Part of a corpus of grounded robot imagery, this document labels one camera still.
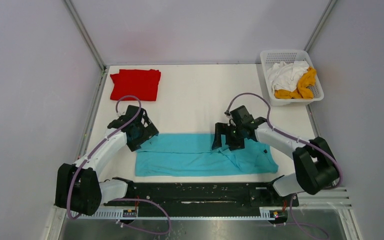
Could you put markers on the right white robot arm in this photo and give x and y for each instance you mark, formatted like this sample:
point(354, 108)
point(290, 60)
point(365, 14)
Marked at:
point(314, 165)

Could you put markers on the white slotted cable duct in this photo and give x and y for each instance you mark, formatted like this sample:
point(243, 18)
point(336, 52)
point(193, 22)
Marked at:
point(152, 213)

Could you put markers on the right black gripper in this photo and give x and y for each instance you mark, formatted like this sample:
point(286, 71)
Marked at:
point(230, 133)

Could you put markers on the white plastic laundry basket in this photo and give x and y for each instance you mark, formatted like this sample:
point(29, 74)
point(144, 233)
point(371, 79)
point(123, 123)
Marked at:
point(269, 57)

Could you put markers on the yellow crumpled t-shirt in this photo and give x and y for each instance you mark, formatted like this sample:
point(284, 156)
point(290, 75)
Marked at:
point(296, 89)

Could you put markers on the white crumpled t-shirt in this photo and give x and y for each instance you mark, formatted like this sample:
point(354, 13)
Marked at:
point(289, 71)

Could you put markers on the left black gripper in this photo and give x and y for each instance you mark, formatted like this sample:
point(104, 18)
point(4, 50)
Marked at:
point(149, 131)

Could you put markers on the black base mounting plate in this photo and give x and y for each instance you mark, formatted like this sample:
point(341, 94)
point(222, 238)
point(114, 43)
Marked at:
point(252, 194)

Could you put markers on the folded red t-shirt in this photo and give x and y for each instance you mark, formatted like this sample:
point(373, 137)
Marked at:
point(143, 84)

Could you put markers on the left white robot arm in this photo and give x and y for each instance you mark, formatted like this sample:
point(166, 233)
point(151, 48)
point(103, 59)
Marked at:
point(78, 188)

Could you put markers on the teal t-shirt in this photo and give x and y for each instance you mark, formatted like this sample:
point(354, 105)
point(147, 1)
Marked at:
point(191, 155)

